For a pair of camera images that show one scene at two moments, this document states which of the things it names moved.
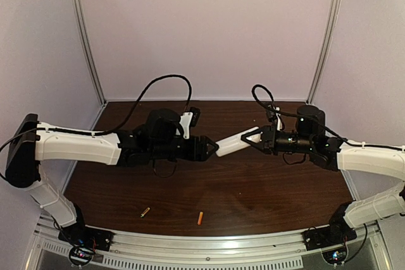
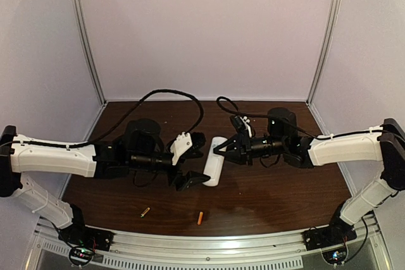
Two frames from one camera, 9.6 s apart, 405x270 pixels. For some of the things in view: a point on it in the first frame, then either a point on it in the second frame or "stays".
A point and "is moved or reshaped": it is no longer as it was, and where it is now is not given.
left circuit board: x=80 y=255 stays
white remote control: x=233 y=143 is moved or reshaped
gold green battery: x=145 y=212 stays
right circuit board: x=335 y=256 stays
